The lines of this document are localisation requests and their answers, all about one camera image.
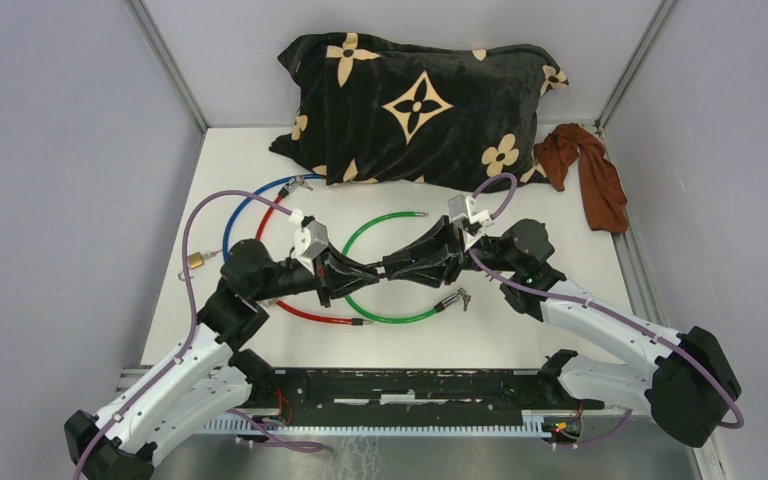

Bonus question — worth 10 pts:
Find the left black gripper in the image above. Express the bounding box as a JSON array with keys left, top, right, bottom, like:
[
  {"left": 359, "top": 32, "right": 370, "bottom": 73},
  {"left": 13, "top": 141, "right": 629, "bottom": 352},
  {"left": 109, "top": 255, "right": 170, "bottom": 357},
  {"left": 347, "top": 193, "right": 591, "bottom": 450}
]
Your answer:
[{"left": 256, "top": 240, "right": 383, "bottom": 307}]

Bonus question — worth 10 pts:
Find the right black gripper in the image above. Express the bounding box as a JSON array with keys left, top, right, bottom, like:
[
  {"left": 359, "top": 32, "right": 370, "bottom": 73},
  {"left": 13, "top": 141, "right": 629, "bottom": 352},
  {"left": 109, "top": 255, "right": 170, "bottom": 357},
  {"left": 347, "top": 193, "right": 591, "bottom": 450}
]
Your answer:
[{"left": 387, "top": 217, "right": 517, "bottom": 290}]

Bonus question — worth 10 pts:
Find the green cable lock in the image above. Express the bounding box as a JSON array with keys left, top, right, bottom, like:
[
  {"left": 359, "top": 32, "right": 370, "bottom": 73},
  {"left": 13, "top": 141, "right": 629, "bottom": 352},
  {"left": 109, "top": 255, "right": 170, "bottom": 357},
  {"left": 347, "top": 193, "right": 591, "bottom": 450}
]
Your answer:
[{"left": 342, "top": 211, "right": 471, "bottom": 325}]

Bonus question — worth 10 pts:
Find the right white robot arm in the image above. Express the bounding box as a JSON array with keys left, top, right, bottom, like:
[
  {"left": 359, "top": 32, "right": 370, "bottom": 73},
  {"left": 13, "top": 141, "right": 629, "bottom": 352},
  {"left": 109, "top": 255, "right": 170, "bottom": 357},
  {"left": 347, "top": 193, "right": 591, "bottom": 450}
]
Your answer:
[{"left": 383, "top": 217, "right": 744, "bottom": 448}]

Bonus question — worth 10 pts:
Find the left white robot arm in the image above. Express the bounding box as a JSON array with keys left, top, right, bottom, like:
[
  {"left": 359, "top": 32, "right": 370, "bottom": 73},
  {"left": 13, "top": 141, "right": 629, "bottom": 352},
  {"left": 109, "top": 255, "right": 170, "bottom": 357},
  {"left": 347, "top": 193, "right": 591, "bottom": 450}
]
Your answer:
[{"left": 64, "top": 239, "right": 379, "bottom": 479}]

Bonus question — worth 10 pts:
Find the small brass padlock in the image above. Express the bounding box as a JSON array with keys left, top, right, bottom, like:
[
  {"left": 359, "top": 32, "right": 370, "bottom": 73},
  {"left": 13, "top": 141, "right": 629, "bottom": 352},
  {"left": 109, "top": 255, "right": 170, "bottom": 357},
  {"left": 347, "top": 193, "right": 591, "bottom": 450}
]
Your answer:
[{"left": 177, "top": 250, "right": 222, "bottom": 281}]

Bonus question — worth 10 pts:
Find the black floral pillow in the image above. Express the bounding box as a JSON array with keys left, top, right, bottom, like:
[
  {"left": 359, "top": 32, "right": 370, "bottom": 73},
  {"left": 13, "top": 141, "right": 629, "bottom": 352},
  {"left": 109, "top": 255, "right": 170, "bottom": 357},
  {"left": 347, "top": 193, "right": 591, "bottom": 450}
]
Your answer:
[{"left": 270, "top": 32, "right": 569, "bottom": 191}]

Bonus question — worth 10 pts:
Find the brown cloth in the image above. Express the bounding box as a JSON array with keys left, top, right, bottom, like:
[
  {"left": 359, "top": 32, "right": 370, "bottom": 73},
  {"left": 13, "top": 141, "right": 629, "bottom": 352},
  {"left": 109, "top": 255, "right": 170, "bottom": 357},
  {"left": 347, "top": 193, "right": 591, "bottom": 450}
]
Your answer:
[{"left": 534, "top": 123, "right": 629, "bottom": 234}]

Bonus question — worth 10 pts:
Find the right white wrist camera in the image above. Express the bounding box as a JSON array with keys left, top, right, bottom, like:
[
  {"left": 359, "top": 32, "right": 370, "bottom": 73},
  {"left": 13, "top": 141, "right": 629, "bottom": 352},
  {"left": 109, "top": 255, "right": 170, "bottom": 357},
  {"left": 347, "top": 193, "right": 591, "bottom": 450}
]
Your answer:
[{"left": 447, "top": 194, "right": 494, "bottom": 234}]

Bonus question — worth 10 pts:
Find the red cable lock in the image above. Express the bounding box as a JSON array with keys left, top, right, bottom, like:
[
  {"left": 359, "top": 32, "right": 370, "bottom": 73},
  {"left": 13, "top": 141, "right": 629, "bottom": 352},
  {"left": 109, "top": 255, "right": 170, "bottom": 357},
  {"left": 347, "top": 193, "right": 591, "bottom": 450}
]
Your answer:
[{"left": 255, "top": 187, "right": 372, "bottom": 327}]

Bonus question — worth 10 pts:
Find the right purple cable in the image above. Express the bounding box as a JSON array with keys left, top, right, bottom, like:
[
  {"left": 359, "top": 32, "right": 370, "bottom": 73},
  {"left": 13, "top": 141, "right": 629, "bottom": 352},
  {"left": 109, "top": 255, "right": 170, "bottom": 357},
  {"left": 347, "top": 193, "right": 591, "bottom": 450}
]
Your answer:
[{"left": 466, "top": 173, "right": 746, "bottom": 431}]

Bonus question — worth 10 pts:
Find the purple cable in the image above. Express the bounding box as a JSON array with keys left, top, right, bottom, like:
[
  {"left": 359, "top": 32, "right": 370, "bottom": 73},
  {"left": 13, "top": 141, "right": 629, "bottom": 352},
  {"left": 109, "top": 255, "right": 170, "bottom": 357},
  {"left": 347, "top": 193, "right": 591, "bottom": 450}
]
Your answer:
[
  {"left": 71, "top": 190, "right": 304, "bottom": 480},
  {"left": 466, "top": 173, "right": 746, "bottom": 431}
]

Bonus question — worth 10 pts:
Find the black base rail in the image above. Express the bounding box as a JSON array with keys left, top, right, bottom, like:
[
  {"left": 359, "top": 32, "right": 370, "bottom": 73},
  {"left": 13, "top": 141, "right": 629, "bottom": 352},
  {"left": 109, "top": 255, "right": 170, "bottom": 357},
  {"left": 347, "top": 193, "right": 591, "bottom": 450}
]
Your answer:
[{"left": 238, "top": 368, "right": 605, "bottom": 439}]

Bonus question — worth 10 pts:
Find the blue cable lock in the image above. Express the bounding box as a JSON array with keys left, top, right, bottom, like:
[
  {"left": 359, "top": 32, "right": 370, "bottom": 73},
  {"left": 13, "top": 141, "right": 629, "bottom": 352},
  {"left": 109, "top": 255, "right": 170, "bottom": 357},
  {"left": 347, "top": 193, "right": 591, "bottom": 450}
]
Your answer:
[{"left": 222, "top": 173, "right": 327, "bottom": 261}]

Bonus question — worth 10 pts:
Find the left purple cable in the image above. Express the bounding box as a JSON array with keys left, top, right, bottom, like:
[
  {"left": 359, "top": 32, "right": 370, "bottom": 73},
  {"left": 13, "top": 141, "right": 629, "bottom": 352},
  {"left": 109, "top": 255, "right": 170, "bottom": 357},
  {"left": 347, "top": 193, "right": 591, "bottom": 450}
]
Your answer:
[{"left": 71, "top": 190, "right": 304, "bottom": 480}]

